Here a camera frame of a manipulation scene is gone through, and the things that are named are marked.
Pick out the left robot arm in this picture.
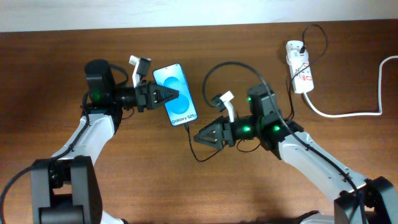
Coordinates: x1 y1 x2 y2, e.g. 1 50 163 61
30 57 179 223

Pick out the white power strip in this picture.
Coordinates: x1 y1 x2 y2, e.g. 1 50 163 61
286 40 314 94

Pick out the blue Samsung smartphone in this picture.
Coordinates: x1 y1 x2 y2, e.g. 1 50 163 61
153 63 198 126

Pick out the white charger plug adapter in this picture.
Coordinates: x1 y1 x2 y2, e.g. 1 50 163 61
286 49 309 65

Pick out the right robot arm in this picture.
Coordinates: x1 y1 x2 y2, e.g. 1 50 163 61
194 85 397 223

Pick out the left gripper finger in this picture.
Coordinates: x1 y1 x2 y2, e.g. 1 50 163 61
152 83 179 100
152 98 175 110

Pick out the white power strip cord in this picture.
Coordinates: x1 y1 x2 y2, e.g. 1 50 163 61
302 55 398 119

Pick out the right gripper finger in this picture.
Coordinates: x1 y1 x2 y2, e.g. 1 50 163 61
194 137 224 150
198 116 224 139

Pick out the black charging cable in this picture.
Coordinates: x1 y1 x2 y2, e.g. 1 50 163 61
183 24 329 163

